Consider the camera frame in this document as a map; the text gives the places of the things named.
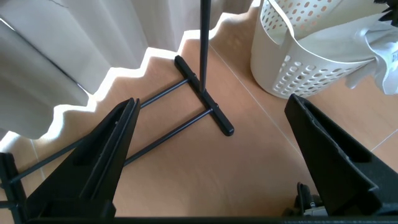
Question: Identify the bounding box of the white laundry basket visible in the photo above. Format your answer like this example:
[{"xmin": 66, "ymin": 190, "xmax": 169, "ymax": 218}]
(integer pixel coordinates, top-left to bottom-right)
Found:
[{"xmin": 250, "ymin": 0, "xmax": 388, "ymax": 100}]

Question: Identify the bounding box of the beige curtain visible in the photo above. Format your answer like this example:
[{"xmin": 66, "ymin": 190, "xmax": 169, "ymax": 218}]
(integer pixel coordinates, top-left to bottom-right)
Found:
[{"xmin": 0, "ymin": 0, "xmax": 254, "ymax": 140}]

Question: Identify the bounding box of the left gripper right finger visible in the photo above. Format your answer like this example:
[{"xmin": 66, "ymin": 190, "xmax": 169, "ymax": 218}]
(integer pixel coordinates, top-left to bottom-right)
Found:
[{"xmin": 284, "ymin": 94, "xmax": 398, "ymax": 217}]

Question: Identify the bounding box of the black clothes rack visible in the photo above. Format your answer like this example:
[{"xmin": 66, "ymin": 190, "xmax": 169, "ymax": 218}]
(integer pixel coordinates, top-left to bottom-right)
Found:
[{"xmin": 0, "ymin": 0, "xmax": 235, "ymax": 224}]

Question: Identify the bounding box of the white garment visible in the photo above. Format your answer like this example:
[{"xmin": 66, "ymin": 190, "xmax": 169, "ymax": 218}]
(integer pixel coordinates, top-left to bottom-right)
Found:
[{"xmin": 297, "ymin": 12, "xmax": 398, "ymax": 96}]

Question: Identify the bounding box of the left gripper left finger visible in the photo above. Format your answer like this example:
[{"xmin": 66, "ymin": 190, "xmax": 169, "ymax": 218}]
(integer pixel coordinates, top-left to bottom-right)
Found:
[{"xmin": 26, "ymin": 98, "xmax": 141, "ymax": 218}]

